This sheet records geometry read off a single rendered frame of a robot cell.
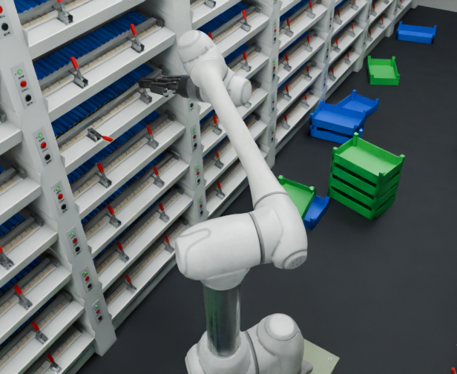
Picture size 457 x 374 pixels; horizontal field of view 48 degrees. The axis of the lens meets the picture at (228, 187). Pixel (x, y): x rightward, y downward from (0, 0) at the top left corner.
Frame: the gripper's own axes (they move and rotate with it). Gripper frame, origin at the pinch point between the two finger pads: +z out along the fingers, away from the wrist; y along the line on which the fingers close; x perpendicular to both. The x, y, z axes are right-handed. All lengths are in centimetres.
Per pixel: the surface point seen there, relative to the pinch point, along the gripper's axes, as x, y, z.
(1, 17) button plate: 40, -47, -8
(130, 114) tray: -7.7, -9.7, 3.1
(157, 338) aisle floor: -103, -33, 5
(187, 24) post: 11.7, 24.9, -2.4
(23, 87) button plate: 22, -48, -5
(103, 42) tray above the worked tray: 17.7, -7.9, 6.4
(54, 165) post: -5.4, -45.7, 0.9
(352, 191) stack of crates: -99, 84, -35
